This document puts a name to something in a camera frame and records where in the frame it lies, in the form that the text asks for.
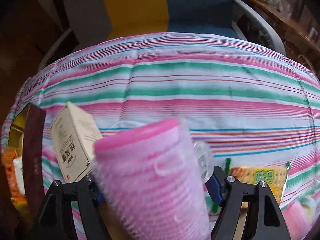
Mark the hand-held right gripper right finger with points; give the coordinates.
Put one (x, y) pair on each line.
(215, 188)

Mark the wooden side table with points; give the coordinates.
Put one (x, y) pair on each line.
(295, 30)

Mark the gold tin box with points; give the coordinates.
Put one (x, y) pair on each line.
(17, 132)

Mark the green biscuit packet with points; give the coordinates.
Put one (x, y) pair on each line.
(262, 177)

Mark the striped tablecloth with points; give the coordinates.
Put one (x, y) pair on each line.
(200, 92)

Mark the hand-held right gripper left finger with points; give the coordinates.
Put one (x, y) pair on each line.
(80, 195)

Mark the grey yellow blue armchair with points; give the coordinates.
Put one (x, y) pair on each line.
(195, 5)

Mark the beige carton box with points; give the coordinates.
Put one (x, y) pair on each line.
(75, 145)

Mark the orange white snack packet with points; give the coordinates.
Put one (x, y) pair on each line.
(11, 175)

